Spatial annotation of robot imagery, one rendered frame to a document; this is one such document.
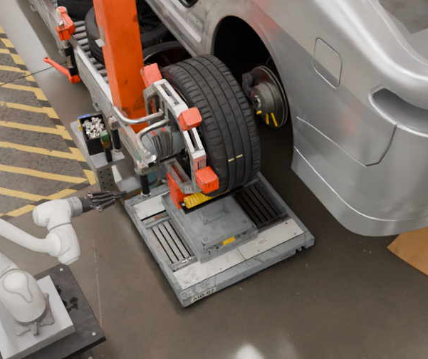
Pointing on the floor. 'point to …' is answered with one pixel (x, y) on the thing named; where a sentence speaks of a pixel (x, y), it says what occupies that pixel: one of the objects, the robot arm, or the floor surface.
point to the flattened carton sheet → (426, 247)
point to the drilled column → (105, 179)
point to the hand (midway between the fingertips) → (119, 195)
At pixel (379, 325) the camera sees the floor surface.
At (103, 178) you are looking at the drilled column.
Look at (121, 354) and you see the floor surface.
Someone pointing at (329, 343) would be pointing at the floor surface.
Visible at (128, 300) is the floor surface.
